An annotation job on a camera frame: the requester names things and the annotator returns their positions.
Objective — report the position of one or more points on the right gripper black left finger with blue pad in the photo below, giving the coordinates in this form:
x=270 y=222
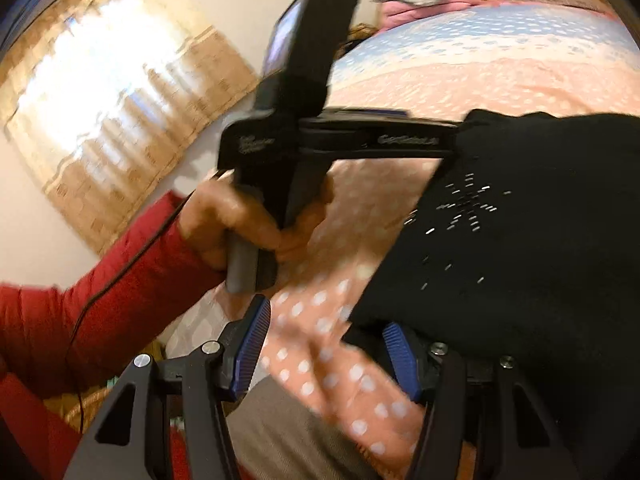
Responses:
x=130 y=436

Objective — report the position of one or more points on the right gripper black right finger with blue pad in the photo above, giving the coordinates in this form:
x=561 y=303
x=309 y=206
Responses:
x=482 y=421

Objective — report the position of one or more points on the person's left hand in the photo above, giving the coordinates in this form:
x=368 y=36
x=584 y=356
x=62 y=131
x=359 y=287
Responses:
x=216 y=210

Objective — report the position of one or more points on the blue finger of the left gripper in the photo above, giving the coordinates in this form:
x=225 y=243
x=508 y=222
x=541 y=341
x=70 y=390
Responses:
x=377 y=112

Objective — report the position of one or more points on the brown plush toy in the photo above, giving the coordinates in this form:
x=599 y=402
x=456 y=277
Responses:
x=356 y=35

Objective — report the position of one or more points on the red sleeve forearm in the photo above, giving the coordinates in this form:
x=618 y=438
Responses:
x=54 y=340

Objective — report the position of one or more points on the polka dot bed quilt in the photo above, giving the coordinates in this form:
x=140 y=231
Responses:
x=325 y=409

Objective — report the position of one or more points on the black pants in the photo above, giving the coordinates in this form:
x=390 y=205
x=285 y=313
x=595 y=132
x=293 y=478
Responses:
x=525 y=244

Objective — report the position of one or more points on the beige curtain side window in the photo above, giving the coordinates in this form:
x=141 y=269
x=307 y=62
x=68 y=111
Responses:
x=101 y=98

